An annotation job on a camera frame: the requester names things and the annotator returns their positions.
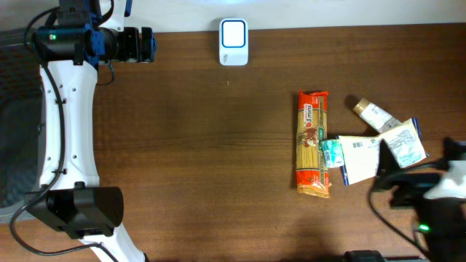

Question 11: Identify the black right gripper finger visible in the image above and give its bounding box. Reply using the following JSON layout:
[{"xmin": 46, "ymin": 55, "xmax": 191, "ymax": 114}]
[
  {"xmin": 443, "ymin": 138, "xmax": 466, "ymax": 162},
  {"xmin": 371, "ymin": 140, "xmax": 400, "ymax": 191}
]

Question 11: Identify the yellow snack bag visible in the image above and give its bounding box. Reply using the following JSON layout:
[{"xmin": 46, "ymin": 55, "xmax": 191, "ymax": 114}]
[{"xmin": 339, "ymin": 118, "xmax": 427, "ymax": 186}]

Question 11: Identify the white tube with gold cap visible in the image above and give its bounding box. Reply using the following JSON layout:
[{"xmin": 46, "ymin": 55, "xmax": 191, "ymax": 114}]
[{"xmin": 353, "ymin": 98, "xmax": 401, "ymax": 133}]

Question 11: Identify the teal tissue pack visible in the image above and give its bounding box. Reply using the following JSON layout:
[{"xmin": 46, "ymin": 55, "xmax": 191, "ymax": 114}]
[{"xmin": 320, "ymin": 139, "xmax": 344, "ymax": 168}]

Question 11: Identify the orange pasta package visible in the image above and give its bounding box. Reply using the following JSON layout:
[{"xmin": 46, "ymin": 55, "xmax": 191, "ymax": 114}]
[{"xmin": 296, "ymin": 91, "xmax": 331, "ymax": 199}]

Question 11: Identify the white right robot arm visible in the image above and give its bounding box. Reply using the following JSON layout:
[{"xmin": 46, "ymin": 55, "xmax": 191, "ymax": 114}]
[{"xmin": 366, "ymin": 138, "xmax": 465, "ymax": 261}]

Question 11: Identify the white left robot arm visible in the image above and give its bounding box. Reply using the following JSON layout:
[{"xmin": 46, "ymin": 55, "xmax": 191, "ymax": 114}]
[{"xmin": 24, "ymin": 0, "xmax": 157, "ymax": 261}]

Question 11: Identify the white barcode scanner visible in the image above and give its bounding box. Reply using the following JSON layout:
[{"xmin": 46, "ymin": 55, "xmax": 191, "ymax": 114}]
[{"xmin": 218, "ymin": 18, "xmax": 249, "ymax": 66}]

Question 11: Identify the grey plastic mesh basket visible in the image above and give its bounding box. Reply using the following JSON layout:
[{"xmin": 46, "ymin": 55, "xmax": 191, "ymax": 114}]
[{"xmin": 1, "ymin": 28, "xmax": 43, "ymax": 224}]

